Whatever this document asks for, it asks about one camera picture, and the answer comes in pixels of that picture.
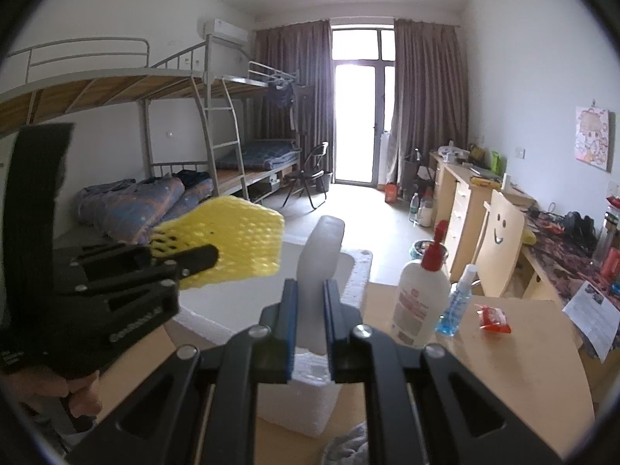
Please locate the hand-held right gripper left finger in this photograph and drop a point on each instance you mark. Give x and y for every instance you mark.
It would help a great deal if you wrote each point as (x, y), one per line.
(289, 329)

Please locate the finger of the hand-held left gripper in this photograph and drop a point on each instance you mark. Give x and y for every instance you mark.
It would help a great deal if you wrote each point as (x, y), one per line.
(193, 259)
(116, 253)

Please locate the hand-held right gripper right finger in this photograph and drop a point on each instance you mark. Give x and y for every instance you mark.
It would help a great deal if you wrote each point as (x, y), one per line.
(331, 329)

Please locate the yellow foam net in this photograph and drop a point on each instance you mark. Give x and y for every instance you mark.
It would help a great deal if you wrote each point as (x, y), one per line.
(242, 237)

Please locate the white foam box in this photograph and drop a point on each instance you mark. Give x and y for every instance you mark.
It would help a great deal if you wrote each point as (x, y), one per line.
(300, 397)

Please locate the person's left hand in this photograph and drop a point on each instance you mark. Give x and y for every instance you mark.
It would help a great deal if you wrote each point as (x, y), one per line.
(85, 395)

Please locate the rolled blue plaid bedding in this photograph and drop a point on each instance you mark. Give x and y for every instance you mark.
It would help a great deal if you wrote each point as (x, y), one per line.
(135, 206)

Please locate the white lotion pump bottle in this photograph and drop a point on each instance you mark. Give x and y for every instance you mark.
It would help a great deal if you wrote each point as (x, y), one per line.
(416, 295)

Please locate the grey cloth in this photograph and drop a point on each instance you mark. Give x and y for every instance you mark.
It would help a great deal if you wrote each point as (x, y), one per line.
(348, 445)

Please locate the round basin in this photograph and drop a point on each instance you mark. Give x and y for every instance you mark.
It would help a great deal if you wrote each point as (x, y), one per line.
(420, 249)

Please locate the clear blue liquid bottle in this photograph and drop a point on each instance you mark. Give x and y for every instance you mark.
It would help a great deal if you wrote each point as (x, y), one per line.
(453, 310)

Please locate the blue mattress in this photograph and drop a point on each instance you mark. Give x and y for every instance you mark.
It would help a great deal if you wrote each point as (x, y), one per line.
(261, 152)

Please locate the clear plastic bottle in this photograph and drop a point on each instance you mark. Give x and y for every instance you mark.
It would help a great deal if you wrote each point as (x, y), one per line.
(414, 208)

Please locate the black folding chair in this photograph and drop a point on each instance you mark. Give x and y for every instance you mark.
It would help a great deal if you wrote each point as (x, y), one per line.
(310, 169)

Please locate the orange bag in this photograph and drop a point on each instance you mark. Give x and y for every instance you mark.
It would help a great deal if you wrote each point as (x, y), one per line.
(391, 193)

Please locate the white plastic jar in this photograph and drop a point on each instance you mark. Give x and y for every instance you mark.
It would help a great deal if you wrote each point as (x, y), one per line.
(426, 214)

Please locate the red snack packet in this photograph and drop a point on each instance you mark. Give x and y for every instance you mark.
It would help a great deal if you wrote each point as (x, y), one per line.
(493, 319)

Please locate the grey metal bunk bed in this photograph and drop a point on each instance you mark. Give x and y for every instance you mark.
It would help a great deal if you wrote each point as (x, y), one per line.
(97, 87)
(252, 87)

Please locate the wooden desk with drawers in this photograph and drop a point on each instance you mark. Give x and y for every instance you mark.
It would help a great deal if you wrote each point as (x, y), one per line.
(460, 213)

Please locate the black bin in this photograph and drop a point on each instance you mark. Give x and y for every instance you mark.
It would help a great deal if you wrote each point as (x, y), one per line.
(416, 174)

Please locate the wooden chair with smiley face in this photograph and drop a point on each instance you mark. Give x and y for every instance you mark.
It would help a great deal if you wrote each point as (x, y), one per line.
(499, 252)

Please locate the dark hanging clothes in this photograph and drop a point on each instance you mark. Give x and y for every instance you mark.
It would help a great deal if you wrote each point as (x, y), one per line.
(282, 97)

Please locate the brown curtain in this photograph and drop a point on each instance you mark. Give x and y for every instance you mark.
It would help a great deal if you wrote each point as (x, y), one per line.
(431, 97)
(300, 82)

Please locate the glass balcony door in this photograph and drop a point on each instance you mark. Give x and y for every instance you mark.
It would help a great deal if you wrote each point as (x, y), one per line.
(361, 116)

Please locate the white air conditioner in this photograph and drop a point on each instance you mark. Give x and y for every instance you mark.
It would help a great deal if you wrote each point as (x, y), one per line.
(224, 30)

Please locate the green bag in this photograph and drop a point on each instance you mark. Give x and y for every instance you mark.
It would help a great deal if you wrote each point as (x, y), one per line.
(496, 162)

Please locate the printed paper sheet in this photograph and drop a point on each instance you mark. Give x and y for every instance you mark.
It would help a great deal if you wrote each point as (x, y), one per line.
(593, 310)

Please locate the black headphones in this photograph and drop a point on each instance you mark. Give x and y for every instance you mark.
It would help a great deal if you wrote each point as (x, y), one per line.
(579, 230)

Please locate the wall poster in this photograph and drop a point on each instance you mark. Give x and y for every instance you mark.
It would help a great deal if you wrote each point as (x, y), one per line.
(593, 138)

